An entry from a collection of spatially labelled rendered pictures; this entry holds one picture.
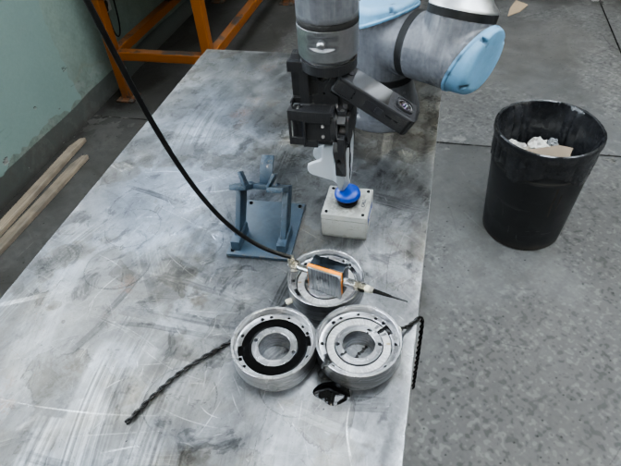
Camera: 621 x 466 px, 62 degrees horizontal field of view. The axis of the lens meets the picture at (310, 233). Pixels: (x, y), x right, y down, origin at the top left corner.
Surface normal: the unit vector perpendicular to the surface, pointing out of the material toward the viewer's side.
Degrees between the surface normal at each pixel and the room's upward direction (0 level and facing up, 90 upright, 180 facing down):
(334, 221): 90
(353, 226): 90
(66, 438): 0
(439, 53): 72
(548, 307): 0
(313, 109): 0
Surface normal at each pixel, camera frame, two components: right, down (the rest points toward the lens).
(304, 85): -0.22, 0.69
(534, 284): -0.06, -0.72
